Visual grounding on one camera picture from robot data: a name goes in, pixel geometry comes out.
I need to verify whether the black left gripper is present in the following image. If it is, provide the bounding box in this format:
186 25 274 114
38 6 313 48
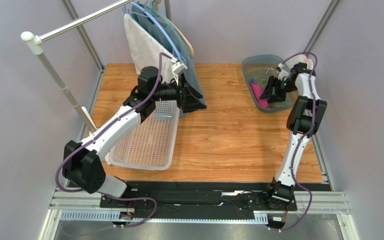
151 73 207 114

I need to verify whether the magenta paper napkin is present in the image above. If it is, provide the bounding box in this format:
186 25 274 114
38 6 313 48
249 82 270 108

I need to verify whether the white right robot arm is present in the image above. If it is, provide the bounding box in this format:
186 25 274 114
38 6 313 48
261 62 328 210

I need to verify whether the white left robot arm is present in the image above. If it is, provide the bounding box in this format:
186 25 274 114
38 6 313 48
57 66 207 198

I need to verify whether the blue-grey shirt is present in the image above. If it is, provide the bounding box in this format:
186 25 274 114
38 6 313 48
124 2 206 103

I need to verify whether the transparent teal plastic lid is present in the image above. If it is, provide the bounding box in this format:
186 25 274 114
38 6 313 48
241 54 298 113

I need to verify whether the white mesh laundry bag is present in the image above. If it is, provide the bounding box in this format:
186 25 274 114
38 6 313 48
289 54 314 78

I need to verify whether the white plastic basket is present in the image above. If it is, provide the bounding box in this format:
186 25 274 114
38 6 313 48
105 100 180 171

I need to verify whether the white towel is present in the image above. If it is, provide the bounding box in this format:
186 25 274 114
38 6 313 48
124 14 178 83

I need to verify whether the green clothes hanger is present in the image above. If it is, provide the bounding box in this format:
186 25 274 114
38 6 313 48
138 0 172 25

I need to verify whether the blue clothes hanger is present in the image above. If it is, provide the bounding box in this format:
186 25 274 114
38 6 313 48
125 2 191 69

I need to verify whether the wooden clothes hanger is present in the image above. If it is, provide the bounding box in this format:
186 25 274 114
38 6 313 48
154 0 195 59

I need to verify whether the white clothes rack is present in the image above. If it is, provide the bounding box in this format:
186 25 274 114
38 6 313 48
18 0 129 135

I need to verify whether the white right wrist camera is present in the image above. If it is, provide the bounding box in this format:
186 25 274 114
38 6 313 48
276 63 290 81

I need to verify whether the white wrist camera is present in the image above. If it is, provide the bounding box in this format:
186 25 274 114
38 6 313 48
171 60 188 85
276 63 290 81

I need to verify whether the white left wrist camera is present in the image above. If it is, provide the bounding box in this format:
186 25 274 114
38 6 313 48
171 60 188 85

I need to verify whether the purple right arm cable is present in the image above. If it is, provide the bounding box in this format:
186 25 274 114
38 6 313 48
268 51 319 233

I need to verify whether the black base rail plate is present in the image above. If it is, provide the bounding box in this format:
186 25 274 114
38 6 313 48
99 181 298 220

